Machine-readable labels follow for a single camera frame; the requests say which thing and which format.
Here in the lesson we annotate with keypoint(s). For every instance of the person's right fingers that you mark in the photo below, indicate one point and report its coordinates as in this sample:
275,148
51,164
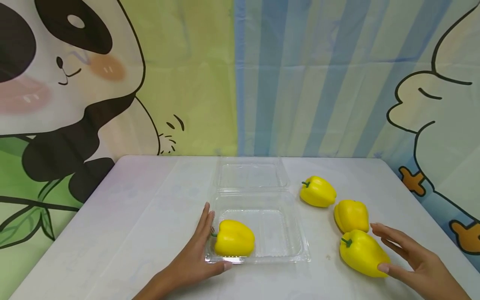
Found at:
397,234

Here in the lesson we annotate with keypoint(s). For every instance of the person's right index finger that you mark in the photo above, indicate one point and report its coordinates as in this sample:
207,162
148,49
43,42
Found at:
395,250

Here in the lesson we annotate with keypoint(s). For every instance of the person's left middle finger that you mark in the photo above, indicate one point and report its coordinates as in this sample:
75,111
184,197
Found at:
202,221

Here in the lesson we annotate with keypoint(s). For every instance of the person's right forearm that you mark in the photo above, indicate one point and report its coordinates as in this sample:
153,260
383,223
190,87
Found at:
444,289

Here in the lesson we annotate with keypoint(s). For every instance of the large yellow bell pepper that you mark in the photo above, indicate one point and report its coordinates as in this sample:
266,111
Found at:
360,255

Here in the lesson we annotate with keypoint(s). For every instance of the clear plastic clamshell container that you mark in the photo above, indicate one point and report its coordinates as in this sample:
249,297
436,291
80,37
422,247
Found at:
278,233

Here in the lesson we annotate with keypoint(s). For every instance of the person's left index finger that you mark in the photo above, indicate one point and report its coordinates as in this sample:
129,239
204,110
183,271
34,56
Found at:
209,231

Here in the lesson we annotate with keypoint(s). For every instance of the person's left thumb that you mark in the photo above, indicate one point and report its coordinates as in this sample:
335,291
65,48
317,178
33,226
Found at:
221,267

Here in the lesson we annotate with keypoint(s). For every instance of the person's left hand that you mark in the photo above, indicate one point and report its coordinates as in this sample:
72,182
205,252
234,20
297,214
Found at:
195,260

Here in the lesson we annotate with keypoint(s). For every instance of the person's right thumb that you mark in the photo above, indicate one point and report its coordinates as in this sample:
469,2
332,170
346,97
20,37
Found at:
393,273

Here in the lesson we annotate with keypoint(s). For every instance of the person's right hand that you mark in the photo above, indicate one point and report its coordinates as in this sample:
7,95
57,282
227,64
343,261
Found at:
423,266

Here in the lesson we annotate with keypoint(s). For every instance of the person's left forearm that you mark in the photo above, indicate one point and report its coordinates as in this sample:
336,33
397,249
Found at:
157,289

